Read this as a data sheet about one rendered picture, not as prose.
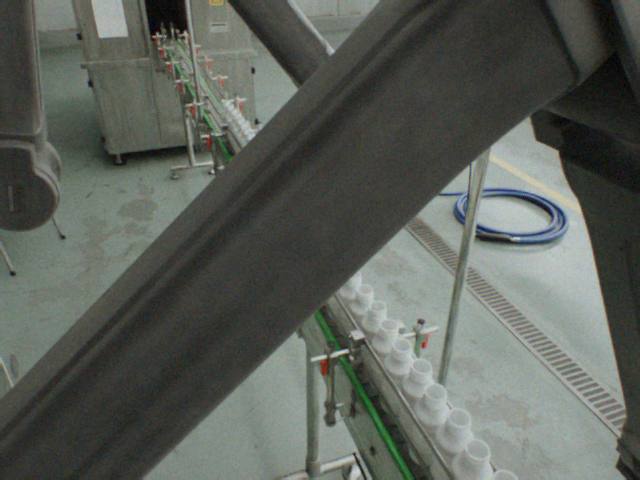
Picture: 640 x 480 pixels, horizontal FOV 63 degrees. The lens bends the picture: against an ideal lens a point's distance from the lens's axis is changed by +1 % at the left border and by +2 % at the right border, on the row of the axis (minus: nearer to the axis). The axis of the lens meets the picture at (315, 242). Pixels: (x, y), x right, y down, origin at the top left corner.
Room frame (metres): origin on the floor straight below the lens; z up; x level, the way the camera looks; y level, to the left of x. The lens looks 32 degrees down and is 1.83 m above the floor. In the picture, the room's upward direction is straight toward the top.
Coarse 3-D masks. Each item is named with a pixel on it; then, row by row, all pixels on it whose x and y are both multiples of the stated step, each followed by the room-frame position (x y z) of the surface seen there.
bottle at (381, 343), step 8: (384, 320) 0.78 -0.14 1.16; (392, 320) 0.78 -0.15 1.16; (384, 328) 0.78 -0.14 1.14; (392, 328) 0.78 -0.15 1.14; (376, 336) 0.77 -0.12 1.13; (384, 336) 0.75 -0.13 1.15; (392, 336) 0.75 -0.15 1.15; (376, 344) 0.75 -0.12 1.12; (384, 344) 0.75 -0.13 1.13; (376, 352) 0.75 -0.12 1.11; (384, 352) 0.74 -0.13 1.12; (376, 368) 0.74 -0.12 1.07; (376, 376) 0.74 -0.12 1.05
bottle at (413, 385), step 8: (416, 360) 0.67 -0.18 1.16; (424, 360) 0.67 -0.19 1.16; (416, 368) 0.67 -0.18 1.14; (424, 368) 0.67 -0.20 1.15; (408, 376) 0.66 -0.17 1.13; (416, 376) 0.64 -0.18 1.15; (424, 376) 0.64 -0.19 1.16; (408, 384) 0.65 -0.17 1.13; (416, 384) 0.64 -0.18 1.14; (424, 384) 0.64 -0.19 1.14; (408, 392) 0.64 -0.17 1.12; (416, 392) 0.63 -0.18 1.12; (408, 400) 0.63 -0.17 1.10; (416, 400) 0.63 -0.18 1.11; (400, 408) 0.65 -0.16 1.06; (400, 416) 0.65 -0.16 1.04; (408, 416) 0.63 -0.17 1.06; (408, 424) 0.63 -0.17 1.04; (408, 432) 0.63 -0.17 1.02
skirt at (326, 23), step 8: (328, 16) 10.73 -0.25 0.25; (336, 16) 10.78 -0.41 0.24; (344, 16) 10.83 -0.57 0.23; (352, 16) 10.88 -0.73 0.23; (360, 16) 10.94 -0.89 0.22; (312, 24) 10.60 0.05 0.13; (320, 24) 10.65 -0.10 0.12; (328, 24) 10.71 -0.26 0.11; (336, 24) 10.77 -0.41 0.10; (344, 24) 10.83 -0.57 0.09; (352, 24) 10.88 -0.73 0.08; (40, 32) 9.01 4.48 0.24; (48, 32) 9.05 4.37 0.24; (56, 32) 9.08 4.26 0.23; (64, 32) 9.12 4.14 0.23; (72, 32) 9.16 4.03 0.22; (40, 40) 8.99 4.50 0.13; (48, 40) 9.03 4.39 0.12; (56, 40) 9.07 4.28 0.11; (64, 40) 9.11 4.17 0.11; (72, 40) 9.15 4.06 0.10; (40, 48) 8.96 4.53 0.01
